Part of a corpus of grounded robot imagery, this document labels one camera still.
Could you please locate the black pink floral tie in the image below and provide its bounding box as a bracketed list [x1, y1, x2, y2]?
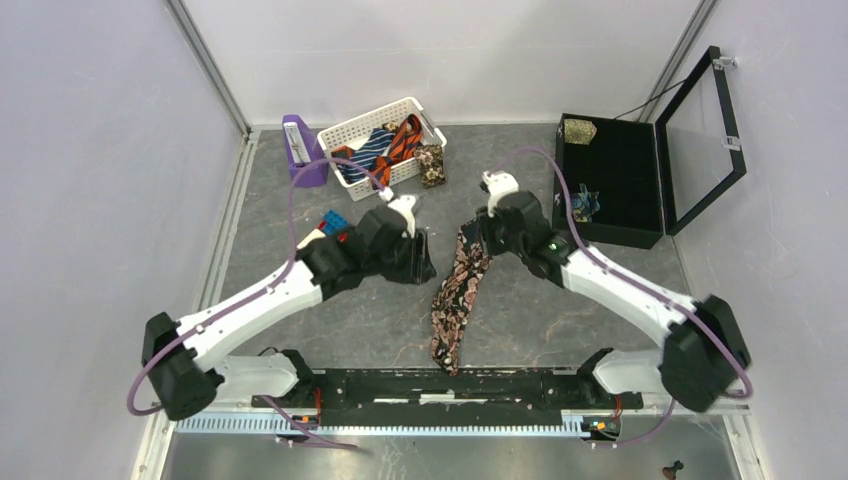
[430, 220, 492, 376]

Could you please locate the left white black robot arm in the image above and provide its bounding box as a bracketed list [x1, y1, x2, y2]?
[126, 195, 435, 421]

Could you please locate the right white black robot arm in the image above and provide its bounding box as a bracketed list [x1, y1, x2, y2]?
[475, 191, 751, 413]

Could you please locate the colourful toy block stack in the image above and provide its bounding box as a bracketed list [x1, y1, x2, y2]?
[296, 210, 352, 250]

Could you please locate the brown floral tie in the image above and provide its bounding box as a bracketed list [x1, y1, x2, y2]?
[414, 145, 446, 189]

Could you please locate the orange navy striped tie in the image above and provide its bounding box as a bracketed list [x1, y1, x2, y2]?
[371, 114, 422, 187]

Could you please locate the navy white striped tie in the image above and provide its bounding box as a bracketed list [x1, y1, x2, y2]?
[332, 128, 395, 183]

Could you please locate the purple metronome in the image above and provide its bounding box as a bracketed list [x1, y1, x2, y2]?
[281, 114, 329, 188]

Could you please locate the gold rolled tie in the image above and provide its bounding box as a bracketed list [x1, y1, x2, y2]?
[562, 118, 598, 146]

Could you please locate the white plastic basket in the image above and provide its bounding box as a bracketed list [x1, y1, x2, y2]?
[317, 97, 447, 201]

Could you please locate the black tie display box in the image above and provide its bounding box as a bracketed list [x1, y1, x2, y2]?
[555, 46, 747, 250]

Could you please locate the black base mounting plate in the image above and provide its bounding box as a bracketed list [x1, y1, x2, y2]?
[273, 367, 644, 427]

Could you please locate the small black floor object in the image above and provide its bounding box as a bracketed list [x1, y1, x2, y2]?
[661, 460, 685, 480]

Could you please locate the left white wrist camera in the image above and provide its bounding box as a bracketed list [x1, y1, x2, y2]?
[378, 187, 421, 238]

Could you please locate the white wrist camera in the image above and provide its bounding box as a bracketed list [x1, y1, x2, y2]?
[378, 187, 421, 238]
[481, 171, 520, 218]

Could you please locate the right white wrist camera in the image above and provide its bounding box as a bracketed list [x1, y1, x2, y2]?
[481, 171, 520, 218]

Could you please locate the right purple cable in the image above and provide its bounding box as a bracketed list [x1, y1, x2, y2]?
[486, 146, 755, 448]

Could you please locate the purple cable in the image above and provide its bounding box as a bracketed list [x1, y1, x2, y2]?
[125, 157, 392, 419]
[486, 146, 755, 448]

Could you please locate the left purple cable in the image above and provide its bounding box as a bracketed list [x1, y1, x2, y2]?
[125, 157, 392, 419]

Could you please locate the white slotted cable duct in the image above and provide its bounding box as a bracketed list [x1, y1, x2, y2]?
[175, 410, 591, 439]

